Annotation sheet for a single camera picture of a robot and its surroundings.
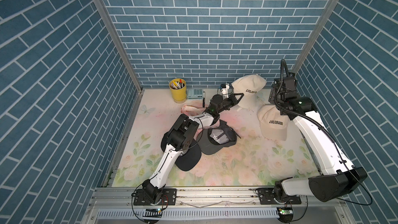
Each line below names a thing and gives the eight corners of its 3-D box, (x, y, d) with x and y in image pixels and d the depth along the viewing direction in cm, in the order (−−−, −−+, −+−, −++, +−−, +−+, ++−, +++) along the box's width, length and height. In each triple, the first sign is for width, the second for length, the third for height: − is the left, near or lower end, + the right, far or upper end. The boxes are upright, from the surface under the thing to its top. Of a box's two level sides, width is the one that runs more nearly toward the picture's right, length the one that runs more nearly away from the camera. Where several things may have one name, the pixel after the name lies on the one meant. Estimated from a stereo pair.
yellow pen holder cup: (171, 103, 114) (167, 89, 103) (173, 92, 121) (170, 78, 110) (186, 103, 114) (184, 89, 103) (187, 92, 121) (185, 78, 110)
